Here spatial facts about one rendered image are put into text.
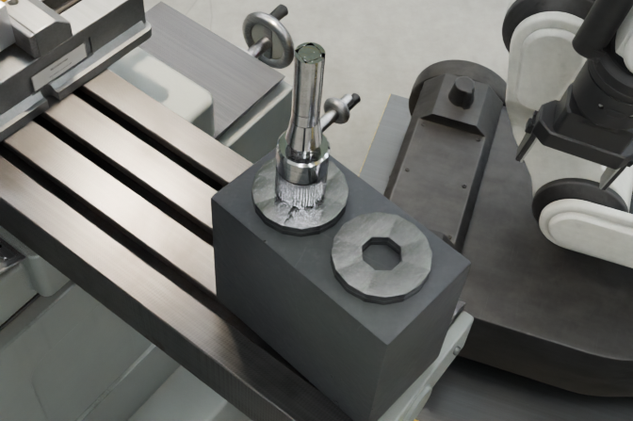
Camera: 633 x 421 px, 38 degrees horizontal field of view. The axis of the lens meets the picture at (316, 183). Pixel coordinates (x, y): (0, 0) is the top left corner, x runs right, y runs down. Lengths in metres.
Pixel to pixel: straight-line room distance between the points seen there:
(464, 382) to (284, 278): 0.79
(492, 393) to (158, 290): 0.74
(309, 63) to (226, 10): 1.99
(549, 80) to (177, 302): 0.55
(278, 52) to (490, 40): 1.12
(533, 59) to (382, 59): 1.41
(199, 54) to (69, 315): 0.48
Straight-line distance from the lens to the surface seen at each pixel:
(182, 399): 1.78
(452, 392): 1.59
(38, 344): 1.35
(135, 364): 1.65
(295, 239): 0.84
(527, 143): 1.13
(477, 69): 1.76
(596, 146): 1.11
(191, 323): 1.01
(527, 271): 1.53
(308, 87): 0.74
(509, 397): 1.61
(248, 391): 0.99
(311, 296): 0.84
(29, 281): 1.25
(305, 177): 0.81
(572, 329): 1.50
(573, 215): 1.43
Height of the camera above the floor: 1.82
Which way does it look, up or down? 53 degrees down
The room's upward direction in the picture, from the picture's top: 5 degrees clockwise
